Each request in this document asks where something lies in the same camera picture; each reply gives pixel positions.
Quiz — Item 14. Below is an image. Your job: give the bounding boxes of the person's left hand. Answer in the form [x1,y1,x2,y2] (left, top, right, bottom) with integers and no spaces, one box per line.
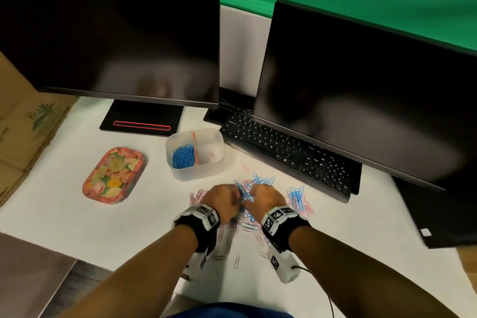
[201,184,243,224]

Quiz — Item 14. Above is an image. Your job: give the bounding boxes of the person's right hand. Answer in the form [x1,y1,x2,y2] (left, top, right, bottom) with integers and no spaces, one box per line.
[244,184,288,222]

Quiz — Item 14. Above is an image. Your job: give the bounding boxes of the pile of blue pink paperclips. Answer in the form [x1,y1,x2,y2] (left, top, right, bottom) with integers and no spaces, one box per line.
[189,164,316,269]

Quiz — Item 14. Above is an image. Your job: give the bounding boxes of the translucent plastic container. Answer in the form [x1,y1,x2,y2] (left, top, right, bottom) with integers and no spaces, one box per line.
[165,128,226,182]

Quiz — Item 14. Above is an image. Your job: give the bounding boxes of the sorted blue clips heap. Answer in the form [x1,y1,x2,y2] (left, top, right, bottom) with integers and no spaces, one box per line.
[171,145,196,169]

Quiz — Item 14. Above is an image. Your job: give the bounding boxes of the floral patterned oval tray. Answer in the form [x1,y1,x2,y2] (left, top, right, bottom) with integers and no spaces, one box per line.
[82,147,145,206]

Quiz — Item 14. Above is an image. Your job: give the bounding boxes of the person's left forearm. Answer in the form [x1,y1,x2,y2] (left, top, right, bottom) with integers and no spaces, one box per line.
[56,225,198,318]

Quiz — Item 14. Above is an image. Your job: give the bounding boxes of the person's right forearm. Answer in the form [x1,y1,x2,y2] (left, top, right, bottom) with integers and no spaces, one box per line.
[289,226,448,318]

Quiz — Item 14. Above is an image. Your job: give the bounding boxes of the person's blue shirt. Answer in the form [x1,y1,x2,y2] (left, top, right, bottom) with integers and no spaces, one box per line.
[160,302,295,318]

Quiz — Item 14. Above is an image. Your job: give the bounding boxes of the black keyboard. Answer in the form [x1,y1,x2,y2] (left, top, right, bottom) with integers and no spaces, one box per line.
[220,107,363,204]

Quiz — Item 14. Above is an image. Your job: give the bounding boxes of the plain black monitor base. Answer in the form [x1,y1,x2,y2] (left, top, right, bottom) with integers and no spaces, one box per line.
[203,87,257,125]

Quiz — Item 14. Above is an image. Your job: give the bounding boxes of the black red-lined monitor base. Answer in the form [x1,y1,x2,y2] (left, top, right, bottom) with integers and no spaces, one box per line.
[99,99,184,137]

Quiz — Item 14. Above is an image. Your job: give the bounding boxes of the black computer monitor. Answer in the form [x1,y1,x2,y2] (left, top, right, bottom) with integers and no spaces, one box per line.
[252,0,477,192]
[0,0,221,109]

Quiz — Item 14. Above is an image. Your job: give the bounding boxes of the white table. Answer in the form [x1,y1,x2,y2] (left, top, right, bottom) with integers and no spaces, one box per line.
[0,96,477,318]

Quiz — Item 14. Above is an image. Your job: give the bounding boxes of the white divider panel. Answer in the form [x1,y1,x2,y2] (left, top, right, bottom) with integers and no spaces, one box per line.
[219,4,273,98]

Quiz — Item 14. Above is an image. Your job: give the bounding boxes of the black laptop with sticker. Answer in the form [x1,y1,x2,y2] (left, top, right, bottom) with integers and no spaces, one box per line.
[391,176,477,249]

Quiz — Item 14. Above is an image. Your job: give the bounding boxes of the grey side table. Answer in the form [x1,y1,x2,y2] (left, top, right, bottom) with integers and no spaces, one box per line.
[0,232,77,318]

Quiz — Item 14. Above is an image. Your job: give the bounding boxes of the brown cardboard box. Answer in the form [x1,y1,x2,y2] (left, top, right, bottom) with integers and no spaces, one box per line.
[0,51,77,207]

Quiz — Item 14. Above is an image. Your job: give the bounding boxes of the black marker wrist strap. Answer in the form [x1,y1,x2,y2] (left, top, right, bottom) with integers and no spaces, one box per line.
[261,206,311,253]
[172,205,221,255]

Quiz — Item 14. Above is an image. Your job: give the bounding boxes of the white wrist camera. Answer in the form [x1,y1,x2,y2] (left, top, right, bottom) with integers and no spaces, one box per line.
[181,248,209,281]

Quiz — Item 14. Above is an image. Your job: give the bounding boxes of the black camera cable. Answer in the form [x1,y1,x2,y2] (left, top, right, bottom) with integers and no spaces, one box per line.
[298,266,335,318]

